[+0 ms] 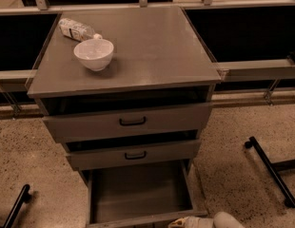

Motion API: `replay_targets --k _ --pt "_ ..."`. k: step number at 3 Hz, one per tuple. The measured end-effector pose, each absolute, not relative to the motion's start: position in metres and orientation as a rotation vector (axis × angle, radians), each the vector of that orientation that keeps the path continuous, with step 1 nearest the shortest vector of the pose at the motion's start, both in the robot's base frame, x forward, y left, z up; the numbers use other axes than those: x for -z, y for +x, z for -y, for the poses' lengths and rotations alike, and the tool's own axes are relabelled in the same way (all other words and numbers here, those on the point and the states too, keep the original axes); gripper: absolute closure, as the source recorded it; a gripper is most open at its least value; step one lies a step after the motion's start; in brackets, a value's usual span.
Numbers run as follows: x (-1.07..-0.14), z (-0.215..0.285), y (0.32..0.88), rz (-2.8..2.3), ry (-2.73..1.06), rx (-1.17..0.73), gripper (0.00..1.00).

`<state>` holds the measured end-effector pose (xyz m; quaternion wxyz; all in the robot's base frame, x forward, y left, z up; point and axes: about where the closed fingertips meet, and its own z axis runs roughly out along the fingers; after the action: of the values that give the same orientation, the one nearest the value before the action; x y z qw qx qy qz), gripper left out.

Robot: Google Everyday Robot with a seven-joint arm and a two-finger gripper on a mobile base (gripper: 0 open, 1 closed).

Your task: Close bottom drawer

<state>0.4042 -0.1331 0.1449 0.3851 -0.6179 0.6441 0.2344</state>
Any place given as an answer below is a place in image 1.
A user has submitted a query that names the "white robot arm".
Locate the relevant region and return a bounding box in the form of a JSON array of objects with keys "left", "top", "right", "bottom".
[{"left": 167, "top": 212, "right": 245, "bottom": 228}]

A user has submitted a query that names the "black left base leg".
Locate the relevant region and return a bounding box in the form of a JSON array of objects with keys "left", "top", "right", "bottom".
[{"left": 1, "top": 184, "right": 31, "bottom": 228}]

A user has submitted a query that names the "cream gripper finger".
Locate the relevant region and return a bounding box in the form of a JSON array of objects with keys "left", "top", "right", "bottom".
[{"left": 167, "top": 218, "right": 186, "bottom": 228}]

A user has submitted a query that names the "grey middle drawer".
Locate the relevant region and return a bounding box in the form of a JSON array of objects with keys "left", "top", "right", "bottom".
[{"left": 67, "top": 140, "right": 201, "bottom": 171}]

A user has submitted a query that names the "grey bottom drawer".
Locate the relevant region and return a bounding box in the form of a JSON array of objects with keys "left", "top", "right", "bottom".
[{"left": 86, "top": 161, "right": 207, "bottom": 228}]

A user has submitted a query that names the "clear plastic water bottle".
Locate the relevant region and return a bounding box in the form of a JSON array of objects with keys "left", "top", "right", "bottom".
[{"left": 58, "top": 18, "right": 103, "bottom": 42}]

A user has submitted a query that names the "grey drawer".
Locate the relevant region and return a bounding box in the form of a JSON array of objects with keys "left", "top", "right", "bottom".
[
  {"left": 43, "top": 103, "right": 212, "bottom": 143},
  {"left": 86, "top": 161, "right": 207, "bottom": 228},
  {"left": 67, "top": 140, "right": 201, "bottom": 171}
]

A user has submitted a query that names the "grey drawer cabinet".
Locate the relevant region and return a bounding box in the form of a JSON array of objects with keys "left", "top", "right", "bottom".
[{"left": 27, "top": 6, "right": 222, "bottom": 188}]

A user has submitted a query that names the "black right base leg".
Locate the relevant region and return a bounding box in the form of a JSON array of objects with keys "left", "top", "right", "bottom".
[{"left": 245, "top": 137, "right": 295, "bottom": 208}]

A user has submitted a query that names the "metal window railing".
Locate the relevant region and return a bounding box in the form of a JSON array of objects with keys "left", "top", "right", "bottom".
[{"left": 0, "top": 0, "right": 295, "bottom": 117}]

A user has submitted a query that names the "grey top drawer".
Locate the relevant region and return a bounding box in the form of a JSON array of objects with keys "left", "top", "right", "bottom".
[{"left": 43, "top": 103, "right": 212, "bottom": 143}]

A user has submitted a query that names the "white ceramic bowl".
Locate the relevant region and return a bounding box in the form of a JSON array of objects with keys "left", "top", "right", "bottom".
[{"left": 73, "top": 39, "right": 114, "bottom": 71}]

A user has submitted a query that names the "black base leg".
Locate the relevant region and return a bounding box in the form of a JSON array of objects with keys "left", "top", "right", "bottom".
[
  {"left": 1, "top": 184, "right": 31, "bottom": 228},
  {"left": 245, "top": 137, "right": 295, "bottom": 208}
]

